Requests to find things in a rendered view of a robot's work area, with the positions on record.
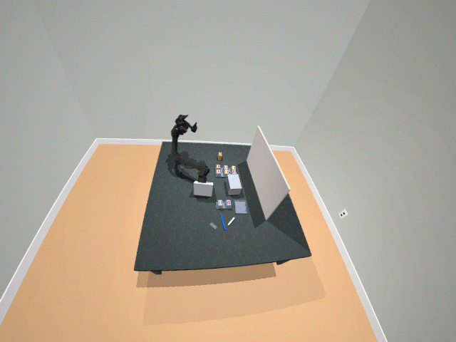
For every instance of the white flat panel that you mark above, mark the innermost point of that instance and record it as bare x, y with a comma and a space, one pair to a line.
269, 180

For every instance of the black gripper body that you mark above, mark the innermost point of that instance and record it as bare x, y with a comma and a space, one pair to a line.
186, 124

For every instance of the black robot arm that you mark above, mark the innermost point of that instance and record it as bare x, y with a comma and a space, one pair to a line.
203, 170

